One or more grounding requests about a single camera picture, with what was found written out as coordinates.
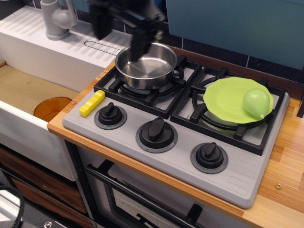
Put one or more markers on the light green plastic plate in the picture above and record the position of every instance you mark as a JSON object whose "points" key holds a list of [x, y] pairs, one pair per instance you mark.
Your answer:
{"points": [[224, 99]]}

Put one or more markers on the grey toy faucet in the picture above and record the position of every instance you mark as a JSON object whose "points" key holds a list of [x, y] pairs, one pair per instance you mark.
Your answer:
{"points": [[58, 21]]}

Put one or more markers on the middle black stove knob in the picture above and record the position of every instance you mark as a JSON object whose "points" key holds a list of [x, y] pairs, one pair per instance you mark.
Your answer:
{"points": [[156, 136]]}

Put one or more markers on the left black burner grate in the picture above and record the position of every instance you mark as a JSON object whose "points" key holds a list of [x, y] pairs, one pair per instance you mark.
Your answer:
{"points": [[159, 102]]}

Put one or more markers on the right black stove knob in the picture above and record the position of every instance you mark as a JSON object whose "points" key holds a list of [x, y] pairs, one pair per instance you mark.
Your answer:
{"points": [[209, 158]]}

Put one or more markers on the black stove knob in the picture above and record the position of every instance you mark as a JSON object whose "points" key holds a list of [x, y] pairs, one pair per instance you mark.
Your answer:
{"points": [[209, 158], [156, 136], [110, 117]]}

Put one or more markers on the grey toy stove top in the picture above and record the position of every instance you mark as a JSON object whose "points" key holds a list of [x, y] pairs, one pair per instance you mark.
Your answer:
{"points": [[238, 183]]}

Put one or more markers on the oven door with black handle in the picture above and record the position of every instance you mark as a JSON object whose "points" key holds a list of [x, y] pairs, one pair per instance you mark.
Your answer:
{"points": [[141, 203]]}

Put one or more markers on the wooden drawer fronts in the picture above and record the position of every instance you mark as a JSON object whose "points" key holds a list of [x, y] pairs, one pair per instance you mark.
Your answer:
{"points": [[46, 189]]}

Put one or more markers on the small green toy pear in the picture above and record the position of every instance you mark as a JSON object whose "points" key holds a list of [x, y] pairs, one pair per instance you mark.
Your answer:
{"points": [[256, 102]]}

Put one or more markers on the black burner grate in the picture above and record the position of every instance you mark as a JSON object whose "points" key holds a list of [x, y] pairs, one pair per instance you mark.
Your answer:
{"points": [[256, 137], [159, 102]]}

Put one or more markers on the left black stove knob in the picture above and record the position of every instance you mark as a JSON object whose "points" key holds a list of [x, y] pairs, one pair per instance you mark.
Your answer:
{"points": [[110, 117]]}

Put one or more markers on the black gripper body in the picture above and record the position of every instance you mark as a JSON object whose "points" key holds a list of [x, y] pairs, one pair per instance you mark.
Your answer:
{"points": [[132, 12]]}

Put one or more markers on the stainless steel pot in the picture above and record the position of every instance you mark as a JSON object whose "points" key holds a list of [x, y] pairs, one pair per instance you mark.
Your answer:
{"points": [[151, 71]]}

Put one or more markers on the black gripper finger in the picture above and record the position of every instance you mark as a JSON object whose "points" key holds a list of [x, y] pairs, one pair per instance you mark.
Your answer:
{"points": [[141, 42], [101, 20]]}

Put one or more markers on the yellow toy corn cob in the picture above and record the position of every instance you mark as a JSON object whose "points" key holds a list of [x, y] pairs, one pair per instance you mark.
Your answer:
{"points": [[90, 105]]}

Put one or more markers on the right black burner grate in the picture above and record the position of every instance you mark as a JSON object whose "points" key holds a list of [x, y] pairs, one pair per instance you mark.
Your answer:
{"points": [[256, 137]]}

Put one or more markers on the white toy sink unit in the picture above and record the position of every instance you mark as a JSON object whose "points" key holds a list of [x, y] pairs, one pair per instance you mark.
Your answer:
{"points": [[34, 68]]}

